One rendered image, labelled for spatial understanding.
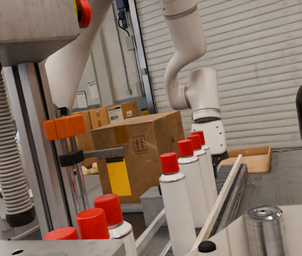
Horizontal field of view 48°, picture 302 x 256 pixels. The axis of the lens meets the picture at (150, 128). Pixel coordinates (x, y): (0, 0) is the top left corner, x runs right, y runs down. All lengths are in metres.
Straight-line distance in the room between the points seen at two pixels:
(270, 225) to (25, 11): 0.34
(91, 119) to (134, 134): 3.27
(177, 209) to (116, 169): 0.19
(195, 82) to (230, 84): 3.98
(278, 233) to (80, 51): 0.72
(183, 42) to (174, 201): 0.46
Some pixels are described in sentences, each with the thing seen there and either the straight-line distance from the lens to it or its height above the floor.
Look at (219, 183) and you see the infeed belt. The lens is 1.14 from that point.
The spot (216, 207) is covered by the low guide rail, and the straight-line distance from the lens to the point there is 0.84.
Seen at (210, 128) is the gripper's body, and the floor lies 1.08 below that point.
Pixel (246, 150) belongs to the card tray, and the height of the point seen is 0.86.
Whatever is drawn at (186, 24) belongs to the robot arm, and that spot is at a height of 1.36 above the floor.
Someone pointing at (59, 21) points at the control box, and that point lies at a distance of 0.43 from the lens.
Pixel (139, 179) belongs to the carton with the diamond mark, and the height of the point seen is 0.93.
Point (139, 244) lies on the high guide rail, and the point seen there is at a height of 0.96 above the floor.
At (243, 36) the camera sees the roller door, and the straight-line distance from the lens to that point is 4.95.
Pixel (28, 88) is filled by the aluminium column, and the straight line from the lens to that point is 0.55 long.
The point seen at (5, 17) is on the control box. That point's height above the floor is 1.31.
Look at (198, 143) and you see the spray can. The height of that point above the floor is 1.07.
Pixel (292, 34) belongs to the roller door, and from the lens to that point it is 4.81.
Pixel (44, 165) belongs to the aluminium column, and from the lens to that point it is 0.56.
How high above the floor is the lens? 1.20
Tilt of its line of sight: 6 degrees down
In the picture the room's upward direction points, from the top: 11 degrees counter-clockwise
